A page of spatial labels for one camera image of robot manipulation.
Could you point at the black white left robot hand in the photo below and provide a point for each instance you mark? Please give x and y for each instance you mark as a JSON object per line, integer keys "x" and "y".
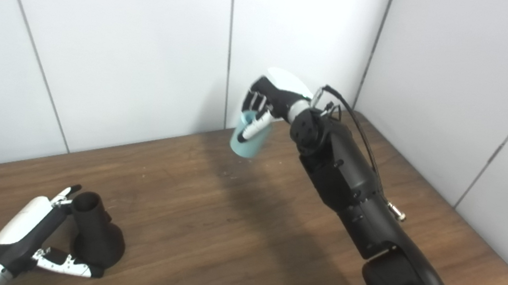
{"x": 27, "y": 231}

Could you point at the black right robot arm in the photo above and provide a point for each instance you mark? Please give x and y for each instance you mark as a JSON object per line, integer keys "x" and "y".
{"x": 342, "y": 172}

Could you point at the black funnel-shaped nozzle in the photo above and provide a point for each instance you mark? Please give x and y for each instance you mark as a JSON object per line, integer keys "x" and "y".
{"x": 99, "y": 239}

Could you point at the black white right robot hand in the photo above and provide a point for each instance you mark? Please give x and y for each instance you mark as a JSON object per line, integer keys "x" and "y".
{"x": 279, "y": 95}

